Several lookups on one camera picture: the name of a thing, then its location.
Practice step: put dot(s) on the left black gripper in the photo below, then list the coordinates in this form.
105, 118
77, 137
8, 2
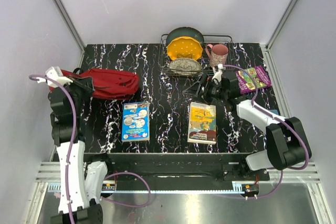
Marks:
85, 83

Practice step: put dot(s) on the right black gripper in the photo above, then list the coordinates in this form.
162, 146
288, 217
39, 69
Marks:
202, 80

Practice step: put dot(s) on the red student backpack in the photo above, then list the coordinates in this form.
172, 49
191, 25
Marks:
109, 84

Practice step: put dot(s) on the black wire dish rack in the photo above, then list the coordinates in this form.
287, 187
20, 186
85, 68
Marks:
202, 66

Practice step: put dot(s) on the yellow paperback book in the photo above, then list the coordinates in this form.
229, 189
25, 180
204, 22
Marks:
202, 124

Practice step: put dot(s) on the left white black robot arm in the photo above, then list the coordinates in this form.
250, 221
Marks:
81, 183

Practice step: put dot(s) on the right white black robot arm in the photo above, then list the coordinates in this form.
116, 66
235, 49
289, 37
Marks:
286, 141

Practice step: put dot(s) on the grey patterned small plate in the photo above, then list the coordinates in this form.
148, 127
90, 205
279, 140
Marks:
185, 66

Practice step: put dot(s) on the pink patterned mug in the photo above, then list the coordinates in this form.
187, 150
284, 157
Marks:
217, 54

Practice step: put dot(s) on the yellow dotted plate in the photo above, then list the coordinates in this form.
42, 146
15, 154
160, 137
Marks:
184, 47

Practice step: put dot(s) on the purple treehouse paperback book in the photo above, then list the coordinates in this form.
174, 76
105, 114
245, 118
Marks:
256, 74

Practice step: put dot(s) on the dark green plate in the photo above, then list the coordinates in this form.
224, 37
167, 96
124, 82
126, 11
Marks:
185, 31

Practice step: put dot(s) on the blue comic paperback book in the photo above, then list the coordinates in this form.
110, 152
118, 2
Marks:
135, 122

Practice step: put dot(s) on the blue card wallet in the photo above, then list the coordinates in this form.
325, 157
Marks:
274, 111

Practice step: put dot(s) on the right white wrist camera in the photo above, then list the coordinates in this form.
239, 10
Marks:
218, 71

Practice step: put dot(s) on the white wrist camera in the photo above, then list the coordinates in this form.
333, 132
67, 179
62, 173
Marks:
55, 73
218, 71

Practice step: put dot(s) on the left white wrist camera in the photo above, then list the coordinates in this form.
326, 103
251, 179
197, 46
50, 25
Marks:
55, 73

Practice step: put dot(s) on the aluminium frame rail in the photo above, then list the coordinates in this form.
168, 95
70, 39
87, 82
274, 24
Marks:
69, 23

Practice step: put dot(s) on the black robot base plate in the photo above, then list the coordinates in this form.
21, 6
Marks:
216, 165

